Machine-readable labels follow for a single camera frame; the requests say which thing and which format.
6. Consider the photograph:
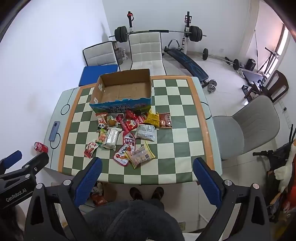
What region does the person's dark shoe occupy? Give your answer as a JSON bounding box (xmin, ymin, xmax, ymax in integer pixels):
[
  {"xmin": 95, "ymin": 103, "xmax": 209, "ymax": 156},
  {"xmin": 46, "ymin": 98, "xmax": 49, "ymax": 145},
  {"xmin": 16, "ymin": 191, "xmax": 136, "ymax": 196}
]
[
  {"xmin": 129, "ymin": 187, "xmax": 143, "ymax": 201},
  {"xmin": 151, "ymin": 187, "xmax": 164, "ymax": 200}
]

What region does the person's left forearm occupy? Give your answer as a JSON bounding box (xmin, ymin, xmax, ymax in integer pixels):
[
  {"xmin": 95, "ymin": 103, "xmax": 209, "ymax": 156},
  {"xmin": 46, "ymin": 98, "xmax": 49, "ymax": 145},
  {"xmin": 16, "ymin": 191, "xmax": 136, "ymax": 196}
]
[{"xmin": 0, "ymin": 204, "xmax": 25, "ymax": 241}]

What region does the black sit-up bench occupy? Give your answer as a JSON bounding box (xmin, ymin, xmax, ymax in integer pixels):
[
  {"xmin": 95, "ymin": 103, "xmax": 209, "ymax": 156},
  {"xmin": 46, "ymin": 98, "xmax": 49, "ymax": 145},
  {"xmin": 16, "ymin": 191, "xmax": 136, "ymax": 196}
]
[{"xmin": 164, "ymin": 39, "xmax": 210, "ymax": 81}]

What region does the colourful candy bag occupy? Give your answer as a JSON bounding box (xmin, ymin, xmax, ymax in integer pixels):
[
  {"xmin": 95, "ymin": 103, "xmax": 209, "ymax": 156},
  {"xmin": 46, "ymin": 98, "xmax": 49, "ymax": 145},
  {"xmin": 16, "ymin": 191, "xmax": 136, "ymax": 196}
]
[{"xmin": 97, "ymin": 128, "xmax": 109, "ymax": 146}]

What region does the black speaker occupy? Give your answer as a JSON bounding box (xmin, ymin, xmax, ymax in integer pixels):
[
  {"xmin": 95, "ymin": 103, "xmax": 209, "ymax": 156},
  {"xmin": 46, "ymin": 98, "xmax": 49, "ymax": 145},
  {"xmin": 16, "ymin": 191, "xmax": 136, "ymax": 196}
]
[{"xmin": 245, "ymin": 58, "xmax": 257, "ymax": 70}]

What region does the red tomato print packet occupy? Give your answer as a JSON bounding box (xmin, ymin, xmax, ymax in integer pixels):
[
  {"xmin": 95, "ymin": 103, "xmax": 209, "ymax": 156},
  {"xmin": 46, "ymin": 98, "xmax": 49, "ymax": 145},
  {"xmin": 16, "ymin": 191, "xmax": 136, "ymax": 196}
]
[{"xmin": 121, "ymin": 119, "xmax": 138, "ymax": 132}]

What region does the clear water jug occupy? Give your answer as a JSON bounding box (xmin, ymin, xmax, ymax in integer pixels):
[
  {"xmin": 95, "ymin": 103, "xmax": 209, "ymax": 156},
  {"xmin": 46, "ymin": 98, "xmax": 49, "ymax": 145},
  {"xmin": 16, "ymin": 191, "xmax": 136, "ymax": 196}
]
[{"xmin": 116, "ymin": 46, "xmax": 124, "ymax": 65}]

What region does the white plush toy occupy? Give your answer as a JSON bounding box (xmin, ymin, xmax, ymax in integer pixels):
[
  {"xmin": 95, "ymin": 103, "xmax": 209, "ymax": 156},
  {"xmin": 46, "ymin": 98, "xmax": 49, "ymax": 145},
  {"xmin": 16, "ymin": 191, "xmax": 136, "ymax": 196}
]
[{"xmin": 274, "ymin": 141, "xmax": 296, "ymax": 193}]

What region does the yellow snack packet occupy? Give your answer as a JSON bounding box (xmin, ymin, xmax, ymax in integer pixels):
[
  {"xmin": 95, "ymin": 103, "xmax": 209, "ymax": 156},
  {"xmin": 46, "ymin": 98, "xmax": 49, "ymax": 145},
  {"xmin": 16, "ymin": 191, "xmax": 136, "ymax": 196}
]
[{"xmin": 143, "ymin": 110, "xmax": 160, "ymax": 128}]

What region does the blue-grey smartphone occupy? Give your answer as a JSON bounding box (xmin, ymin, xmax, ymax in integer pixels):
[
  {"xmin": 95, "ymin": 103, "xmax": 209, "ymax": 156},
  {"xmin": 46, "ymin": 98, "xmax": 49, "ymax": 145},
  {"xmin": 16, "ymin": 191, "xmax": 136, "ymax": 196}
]
[{"xmin": 48, "ymin": 121, "xmax": 60, "ymax": 141}]

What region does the large white padded chair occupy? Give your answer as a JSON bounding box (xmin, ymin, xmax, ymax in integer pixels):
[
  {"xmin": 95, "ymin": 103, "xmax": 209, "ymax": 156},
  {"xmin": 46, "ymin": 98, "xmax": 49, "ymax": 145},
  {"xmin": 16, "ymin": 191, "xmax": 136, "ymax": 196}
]
[{"xmin": 128, "ymin": 32, "xmax": 166, "ymax": 76}]

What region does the plastic bag of snacks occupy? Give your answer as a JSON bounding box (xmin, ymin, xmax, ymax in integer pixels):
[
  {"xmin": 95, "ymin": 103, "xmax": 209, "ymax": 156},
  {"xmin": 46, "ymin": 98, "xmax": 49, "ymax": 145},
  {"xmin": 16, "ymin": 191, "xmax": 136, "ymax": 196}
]
[{"xmin": 90, "ymin": 182, "xmax": 108, "ymax": 207}]

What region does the checkered table cover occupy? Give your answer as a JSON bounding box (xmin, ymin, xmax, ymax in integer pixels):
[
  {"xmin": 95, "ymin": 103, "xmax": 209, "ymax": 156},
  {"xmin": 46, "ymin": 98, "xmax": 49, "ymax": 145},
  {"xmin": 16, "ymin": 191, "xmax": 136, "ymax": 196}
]
[{"xmin": 43, "ymin": 75, "xmax": 223, "ymax": 186}]

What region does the red and white snack packet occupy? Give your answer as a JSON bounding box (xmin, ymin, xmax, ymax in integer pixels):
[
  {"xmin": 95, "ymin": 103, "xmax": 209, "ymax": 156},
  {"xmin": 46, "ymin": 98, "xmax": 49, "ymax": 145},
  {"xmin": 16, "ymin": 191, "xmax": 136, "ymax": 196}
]
[{"xmin": 113, "ymin": 145, "xmax": 133, "ymax": 167}]

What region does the black metal stand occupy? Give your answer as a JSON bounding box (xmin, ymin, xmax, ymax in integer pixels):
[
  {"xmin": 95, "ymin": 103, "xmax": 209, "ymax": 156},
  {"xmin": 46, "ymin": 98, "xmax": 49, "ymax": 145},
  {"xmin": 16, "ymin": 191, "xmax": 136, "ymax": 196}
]
[{"xmin": 259, "ymin": 47, "xmax": 281, "ymax": 75}]

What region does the small white padded chair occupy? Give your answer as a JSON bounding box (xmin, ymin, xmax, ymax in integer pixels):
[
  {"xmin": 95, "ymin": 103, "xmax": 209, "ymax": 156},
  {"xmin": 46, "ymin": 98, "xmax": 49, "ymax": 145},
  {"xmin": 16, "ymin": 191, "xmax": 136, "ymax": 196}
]
[{"xmin": 83, "ymin": 41, "xmax": 121, "ymax": 72}]

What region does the panda print snack packet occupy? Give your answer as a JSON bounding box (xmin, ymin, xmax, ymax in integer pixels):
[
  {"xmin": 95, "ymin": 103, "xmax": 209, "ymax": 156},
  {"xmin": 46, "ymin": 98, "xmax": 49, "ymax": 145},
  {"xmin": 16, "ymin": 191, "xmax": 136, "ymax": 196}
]
[{"xmin": 96, "ymin": 113, "xmax": 109, "ymax": 132}]

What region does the white and red wing packet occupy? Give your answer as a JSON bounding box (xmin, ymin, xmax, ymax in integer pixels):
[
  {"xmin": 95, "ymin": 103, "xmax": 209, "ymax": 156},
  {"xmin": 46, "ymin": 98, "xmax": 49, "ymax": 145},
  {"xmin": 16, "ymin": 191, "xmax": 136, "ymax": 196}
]
[{"xmin": 84, "ymin": 141, "xmax": 100, "ymax": 159}]

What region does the chrome dumbbell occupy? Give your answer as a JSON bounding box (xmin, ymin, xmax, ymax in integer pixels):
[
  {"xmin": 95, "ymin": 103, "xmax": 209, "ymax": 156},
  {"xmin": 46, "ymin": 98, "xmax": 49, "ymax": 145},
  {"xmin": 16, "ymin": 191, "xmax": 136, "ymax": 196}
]
[{"xmin": 202, "ymin": 79, "xmax": 218, "ymax": 93}]

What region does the cardboard box with blue print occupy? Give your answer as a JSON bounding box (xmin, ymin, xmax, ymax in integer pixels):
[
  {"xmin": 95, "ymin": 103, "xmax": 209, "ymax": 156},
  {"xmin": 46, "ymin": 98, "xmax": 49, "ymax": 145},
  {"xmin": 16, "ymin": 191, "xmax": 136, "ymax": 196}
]
[{"xmin": 89, "ymin": 69, "xmax": 155, "ymax": 114}]

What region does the grey printed snack packet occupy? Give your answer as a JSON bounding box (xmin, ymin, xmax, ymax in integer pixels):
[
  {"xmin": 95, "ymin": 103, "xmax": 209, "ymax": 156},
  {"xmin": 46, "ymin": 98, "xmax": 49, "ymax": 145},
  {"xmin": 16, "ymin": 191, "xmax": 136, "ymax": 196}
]
[{"xmin": 135, "ymin": 124, "xmax": 156, "ymax": 141}]

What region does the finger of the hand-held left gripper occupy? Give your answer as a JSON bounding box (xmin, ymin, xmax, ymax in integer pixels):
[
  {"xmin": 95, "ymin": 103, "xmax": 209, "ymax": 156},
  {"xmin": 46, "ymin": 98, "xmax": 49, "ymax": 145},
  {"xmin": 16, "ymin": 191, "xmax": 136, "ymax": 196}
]
[
  {"xmin": 14, "ymin": 152, "xmax": 49, "ymax": 178},
  {"xmin": 0, "ymin": 150, "xmax": 22, "ymax": 172}
]

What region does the dark wooden chair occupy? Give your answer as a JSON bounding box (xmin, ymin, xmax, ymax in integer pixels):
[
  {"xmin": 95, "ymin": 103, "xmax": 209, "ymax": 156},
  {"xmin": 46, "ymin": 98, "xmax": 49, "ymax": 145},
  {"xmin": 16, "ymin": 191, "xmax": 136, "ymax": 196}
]
[{"xmin": 245, "ymin": 70, "xmax": 289, "ymax": 103}]

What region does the long floor barbell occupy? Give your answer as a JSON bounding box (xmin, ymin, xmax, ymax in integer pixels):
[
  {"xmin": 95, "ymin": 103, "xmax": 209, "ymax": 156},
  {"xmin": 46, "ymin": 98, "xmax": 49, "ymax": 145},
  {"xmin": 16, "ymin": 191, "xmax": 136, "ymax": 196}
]
[{"xmin": 202, "ymin": 48, "xmax": 240, "ymax": 71}]

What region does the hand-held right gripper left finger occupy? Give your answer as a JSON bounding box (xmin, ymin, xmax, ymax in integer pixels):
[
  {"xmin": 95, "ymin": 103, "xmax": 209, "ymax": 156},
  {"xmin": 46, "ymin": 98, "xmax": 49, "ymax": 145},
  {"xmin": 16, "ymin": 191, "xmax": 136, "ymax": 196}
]
[{"xmin": 24, "ymin": 157, "xmax": 103, "ymax": 241}]

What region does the black exercise platform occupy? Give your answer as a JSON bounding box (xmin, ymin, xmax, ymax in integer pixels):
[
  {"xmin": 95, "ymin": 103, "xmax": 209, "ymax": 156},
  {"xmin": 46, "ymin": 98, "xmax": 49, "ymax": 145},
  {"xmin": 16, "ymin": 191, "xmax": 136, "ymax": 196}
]
[{"xmin": 242, "ymin": 70, "xmax": 266, "ymax": 86}]

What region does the red cola can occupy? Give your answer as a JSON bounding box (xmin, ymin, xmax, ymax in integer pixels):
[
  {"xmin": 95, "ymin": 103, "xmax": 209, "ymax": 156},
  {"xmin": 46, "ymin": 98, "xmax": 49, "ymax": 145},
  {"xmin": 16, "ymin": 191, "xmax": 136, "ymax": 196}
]
[{"xmin": 34, "ymin": 142, "xmax": 48, "ymax": 153}]

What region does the brown-red snack packet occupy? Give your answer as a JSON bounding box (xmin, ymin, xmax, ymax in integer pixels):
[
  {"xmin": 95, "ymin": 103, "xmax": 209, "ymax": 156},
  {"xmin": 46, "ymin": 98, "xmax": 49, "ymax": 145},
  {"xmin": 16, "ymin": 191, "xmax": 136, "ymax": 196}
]
[{"xmin": 159, "ymin": 112, "xmax": 173, "ymax": 128}]

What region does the clear pink yellow-edged packet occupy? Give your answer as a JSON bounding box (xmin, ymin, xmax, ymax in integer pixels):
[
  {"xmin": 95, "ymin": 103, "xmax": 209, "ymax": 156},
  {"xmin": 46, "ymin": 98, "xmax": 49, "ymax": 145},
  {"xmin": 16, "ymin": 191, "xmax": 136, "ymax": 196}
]
[{"xmin": 127, "ymin": 144, "xmax": 156, "ymax": 169}]

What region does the white squat rack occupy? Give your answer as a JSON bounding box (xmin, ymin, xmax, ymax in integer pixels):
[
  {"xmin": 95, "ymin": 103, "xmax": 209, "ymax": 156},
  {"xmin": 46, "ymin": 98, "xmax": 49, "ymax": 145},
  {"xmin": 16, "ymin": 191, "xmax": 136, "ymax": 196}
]
[{"xmin": 127, "ymin": 11, "xmax": 193, "ymax": 53}]

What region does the grey shell chair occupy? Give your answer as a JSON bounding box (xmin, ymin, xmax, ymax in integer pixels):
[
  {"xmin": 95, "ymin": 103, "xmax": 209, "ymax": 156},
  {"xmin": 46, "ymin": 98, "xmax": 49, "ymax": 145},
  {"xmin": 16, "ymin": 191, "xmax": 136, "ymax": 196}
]
[{"xmin": 212, "ymin": 95, "xmax": 280, "ymax": 160}]

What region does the pink-red snack packet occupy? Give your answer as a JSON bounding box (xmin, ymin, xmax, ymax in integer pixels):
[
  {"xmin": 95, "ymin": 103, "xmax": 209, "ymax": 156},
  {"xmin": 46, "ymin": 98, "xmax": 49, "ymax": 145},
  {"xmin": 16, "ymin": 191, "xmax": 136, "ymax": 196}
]
[{"xmin": 122, "ymin": 131, "xmax": 137, "ymax": 151}]

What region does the barbell with black plates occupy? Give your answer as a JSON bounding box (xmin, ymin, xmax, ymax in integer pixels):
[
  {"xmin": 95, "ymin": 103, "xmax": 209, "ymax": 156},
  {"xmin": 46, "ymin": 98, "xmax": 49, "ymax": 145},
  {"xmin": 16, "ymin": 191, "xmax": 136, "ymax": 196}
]
[{"xmin": 109, "ymin": 26, "xmax": 207, "ymax": 43}]

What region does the silver white snack packet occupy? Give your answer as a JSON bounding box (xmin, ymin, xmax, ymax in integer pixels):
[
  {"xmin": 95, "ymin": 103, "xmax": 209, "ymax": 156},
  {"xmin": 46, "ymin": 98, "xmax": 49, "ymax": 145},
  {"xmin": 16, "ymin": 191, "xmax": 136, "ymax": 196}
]
[{"xmin": 102, "ymin": 127, "xmax": 122, "ymax": 151}]

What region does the blue cushion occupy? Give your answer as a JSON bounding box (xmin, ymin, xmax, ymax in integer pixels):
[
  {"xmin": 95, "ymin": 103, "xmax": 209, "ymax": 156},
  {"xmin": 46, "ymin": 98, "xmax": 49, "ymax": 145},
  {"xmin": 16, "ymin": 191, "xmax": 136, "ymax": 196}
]
[{"xmin": 79, "ymin": 65, "xmax": 121, "ymax": 87}]

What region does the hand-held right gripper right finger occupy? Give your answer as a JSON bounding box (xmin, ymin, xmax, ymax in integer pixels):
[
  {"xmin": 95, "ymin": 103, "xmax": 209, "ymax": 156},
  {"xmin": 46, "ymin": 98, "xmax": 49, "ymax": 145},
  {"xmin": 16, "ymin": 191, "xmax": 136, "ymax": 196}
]
[{"xmin": 193, "ymin": 157, "xmax": 271, "ymax": 241}]

